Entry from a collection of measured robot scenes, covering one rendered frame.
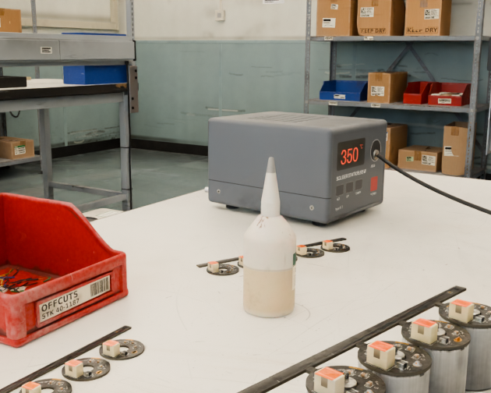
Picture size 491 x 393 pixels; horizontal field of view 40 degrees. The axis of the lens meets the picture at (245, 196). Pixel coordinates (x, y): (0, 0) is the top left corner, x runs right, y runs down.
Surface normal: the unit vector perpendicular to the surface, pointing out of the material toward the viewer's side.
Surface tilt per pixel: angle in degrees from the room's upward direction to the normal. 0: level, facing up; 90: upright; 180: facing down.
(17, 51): 90
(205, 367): 0
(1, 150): 89
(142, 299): 0
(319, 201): 90
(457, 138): 89
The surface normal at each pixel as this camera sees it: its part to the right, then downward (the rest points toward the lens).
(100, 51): 0.84, 0.12
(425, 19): -0.50, 0.18
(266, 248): -0.18, 0.32
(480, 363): 0.05, 0.22
